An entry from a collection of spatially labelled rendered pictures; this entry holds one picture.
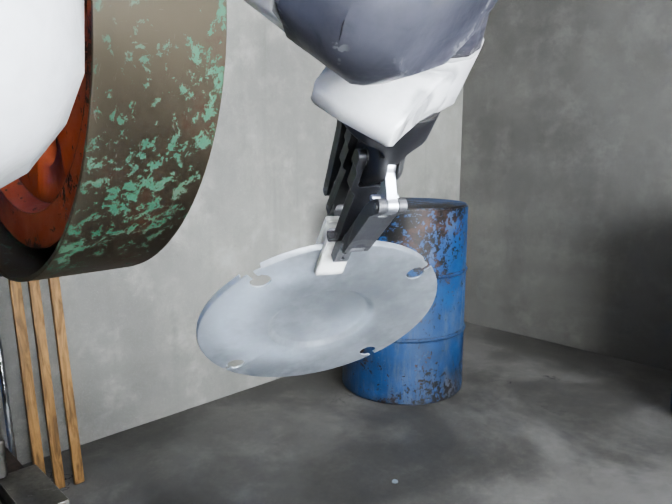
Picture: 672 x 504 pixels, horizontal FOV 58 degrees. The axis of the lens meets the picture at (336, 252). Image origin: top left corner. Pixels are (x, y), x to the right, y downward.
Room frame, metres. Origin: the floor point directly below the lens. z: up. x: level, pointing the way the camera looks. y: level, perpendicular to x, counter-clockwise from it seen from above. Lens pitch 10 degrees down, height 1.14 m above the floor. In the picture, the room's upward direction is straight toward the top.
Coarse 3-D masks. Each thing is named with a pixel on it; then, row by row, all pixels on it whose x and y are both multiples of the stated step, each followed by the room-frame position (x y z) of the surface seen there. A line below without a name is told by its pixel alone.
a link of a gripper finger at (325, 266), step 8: (328, 248) 0.59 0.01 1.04; (320, 256) 0.60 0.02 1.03; (328, 256) 0.60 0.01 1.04; (320, 264) 0.60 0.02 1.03; (328, 264) 0.61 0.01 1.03; (336, 264) 0.61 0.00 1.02; (344, 264) 0.61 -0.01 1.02; (320, 272) 0.61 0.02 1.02; (328, 272) 0.62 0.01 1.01; (336, 272) 0.62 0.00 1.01
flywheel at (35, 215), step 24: (72, 120) 0.97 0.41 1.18; (72, 144) 0.97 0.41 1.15; (48, 168) 1.05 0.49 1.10; (72, 168) 0.89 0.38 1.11; (0, 192) 1.14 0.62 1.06; (24, 192) 1.13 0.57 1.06; (48, 192) 1.06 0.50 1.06; (72, 192) 0.89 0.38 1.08; (0, 216) 1.15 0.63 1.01; (24, 216) 1.05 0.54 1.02; (48, 216) 0.97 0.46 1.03; (24, 240) 1.06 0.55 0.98; (48, 240) 0.97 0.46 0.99
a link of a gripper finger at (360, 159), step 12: (360, 156) 0.50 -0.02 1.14; (360, 168) 0.50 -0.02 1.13; (348, 180) 0.52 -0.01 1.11; (348, 192) 0.54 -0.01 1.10; (360, 192) 0.52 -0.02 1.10; (372, 192) 0.53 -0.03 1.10; (348, 204) 0.54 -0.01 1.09; (360, 204) 0.53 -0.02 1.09; (348, 216) 0.54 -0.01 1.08; (336, 228) 0.57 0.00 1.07; (348, 228) 0.55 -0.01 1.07; (336, 240) 0.56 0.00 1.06
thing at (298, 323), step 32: (288, 256) 0.60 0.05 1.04; (352, 256) 0.62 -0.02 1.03; (384, 256) 0.64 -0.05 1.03; (416, 256) 0.65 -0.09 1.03; (224, 288) 0.61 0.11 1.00; (256, 288) 0.62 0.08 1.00; (288, 288) 0.63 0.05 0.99; (320, 288) 0.65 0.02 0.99; (352, 288) 0.67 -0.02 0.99; (384, 288) 0.68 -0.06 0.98; (416, 288) 0.70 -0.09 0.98; (224, 320) 0.65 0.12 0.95; (256, 320) 0.66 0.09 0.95; (288, 320) 0.69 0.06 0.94; (320, 320) 0.71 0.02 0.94; (352, 320) 0.73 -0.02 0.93; (384, 320) 0.74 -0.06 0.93; (416, 320) 0.76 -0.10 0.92; (224, 352) 0.70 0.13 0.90; (256, 352) 0.72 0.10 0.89; (288, 352) 0.74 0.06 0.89; (320, 352) 0.76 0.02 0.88; (352, 352) 0.78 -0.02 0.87
